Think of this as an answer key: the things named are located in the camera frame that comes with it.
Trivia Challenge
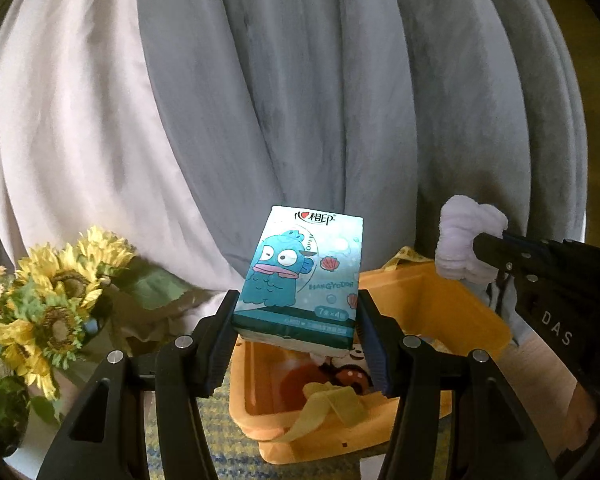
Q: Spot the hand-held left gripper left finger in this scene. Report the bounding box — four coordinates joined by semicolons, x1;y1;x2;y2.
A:
35;290;241;480

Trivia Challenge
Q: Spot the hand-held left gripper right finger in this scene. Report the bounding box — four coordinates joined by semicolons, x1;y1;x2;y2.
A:
355;290;558;480

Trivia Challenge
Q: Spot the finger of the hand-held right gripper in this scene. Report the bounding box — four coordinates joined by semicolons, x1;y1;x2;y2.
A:
472;232;521;275

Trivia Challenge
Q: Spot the black mouse plush toy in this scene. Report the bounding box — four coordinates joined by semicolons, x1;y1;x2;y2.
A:
311;342;382;397

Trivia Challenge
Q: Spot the white fluffy cloth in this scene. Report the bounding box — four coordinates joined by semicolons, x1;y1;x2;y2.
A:
435;194;510;281

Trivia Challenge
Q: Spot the red strawberry plush toy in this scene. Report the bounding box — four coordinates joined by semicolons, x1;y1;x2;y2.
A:
259;350;332;412

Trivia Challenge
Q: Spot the orange plastic box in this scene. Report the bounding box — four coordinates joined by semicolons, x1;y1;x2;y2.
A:
227;246;512;464

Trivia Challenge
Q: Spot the teal fish print tissue pack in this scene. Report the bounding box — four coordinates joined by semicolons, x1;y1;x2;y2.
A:
231;204;365;354

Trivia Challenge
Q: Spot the yellow plaid blanket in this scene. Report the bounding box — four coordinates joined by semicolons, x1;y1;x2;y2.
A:
195;385;397;480

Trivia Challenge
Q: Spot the sunflower bouquet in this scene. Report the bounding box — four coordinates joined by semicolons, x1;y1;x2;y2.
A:
0;226;197;402

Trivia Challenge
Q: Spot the grey curtain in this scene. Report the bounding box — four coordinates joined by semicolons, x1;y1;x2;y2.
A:
136;0;589;312

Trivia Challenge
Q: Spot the beige curtain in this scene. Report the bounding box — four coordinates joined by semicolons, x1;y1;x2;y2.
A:
0;0;262;302

